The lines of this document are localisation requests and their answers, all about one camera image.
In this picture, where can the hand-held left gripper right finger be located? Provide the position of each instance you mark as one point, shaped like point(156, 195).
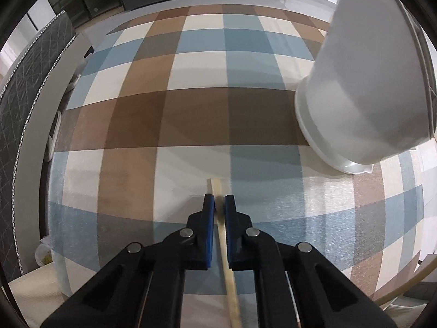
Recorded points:
point(231, 239)

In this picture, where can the white plastic bag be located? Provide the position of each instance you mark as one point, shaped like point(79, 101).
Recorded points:
point(43, 254)

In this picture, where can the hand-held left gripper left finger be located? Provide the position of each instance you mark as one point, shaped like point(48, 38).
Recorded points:
point(209, 239)

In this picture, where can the white slipper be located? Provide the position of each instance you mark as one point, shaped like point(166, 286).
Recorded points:
point(73, 82)

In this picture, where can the plaid tablecloth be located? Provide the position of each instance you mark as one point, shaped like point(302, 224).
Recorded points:
point(136, 116)

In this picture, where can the white grey utensil holder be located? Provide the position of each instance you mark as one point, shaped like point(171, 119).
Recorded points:
point(358, 92)

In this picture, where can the single bamboo chopstick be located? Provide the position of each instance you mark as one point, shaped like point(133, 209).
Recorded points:
point(233, 297)

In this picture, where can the cream woven cloth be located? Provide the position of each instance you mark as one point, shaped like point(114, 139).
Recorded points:
point(34, 297)

